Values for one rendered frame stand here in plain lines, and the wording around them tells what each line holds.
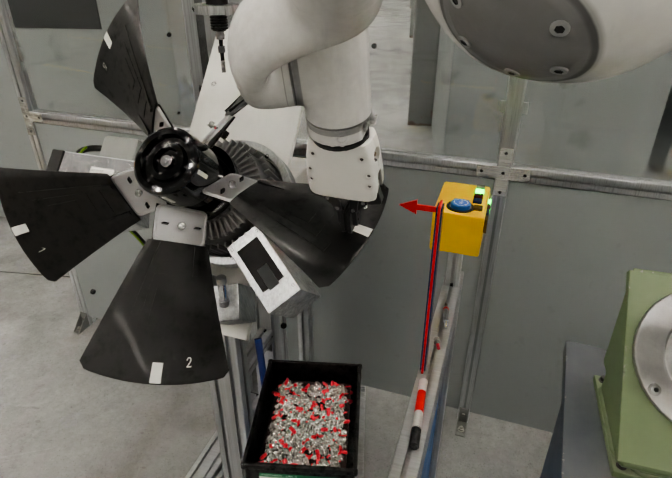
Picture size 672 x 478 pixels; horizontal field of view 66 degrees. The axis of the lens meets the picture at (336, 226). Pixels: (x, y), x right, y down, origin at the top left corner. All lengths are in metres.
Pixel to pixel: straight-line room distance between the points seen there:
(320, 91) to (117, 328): 0.51
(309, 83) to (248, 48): 0.10
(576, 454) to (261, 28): 0.66
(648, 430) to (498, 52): 0.67
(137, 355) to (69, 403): 1.43
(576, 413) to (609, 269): 0.84
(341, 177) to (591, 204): 0.98
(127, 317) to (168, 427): 1.24
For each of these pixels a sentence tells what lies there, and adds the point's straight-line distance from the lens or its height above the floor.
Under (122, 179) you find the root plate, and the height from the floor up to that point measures 1.17.
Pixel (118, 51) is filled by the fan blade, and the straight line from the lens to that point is 1.11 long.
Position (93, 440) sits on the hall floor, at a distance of 2.15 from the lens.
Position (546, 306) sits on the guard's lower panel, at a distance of 1.72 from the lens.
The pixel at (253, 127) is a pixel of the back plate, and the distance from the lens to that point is 1.18.
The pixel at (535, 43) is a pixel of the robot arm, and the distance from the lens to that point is 0.17.
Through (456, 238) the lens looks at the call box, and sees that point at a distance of 1.06.
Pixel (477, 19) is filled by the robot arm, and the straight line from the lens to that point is 0.18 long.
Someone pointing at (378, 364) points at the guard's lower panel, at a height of 0.17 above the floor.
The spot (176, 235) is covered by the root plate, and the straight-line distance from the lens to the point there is 0.92.
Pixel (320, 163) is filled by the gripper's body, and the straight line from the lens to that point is 0.69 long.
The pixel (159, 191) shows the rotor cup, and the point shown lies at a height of 1.18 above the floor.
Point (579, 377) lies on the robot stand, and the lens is 0.93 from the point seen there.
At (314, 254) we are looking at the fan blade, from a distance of 0.76.
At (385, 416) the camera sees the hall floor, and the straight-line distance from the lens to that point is 2.05.
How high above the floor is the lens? 1.53
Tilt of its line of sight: 28 degrees down
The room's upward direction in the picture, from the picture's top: straight up
